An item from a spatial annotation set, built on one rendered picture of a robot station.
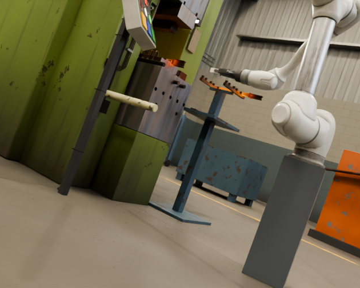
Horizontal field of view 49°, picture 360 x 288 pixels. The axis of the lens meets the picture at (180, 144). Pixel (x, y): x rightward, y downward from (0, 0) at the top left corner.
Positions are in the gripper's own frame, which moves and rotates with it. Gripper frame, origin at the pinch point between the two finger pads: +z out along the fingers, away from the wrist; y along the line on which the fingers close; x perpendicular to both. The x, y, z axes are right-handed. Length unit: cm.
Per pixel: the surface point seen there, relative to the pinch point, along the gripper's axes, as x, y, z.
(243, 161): -34, 349, 128
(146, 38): -5, -54, 13
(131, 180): -85, -4, 29
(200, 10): 43, 8, 35
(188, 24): 28.4, 1.6, 34.9
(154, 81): -19.0, -15.9, 31.0
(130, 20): -3, -70, 12
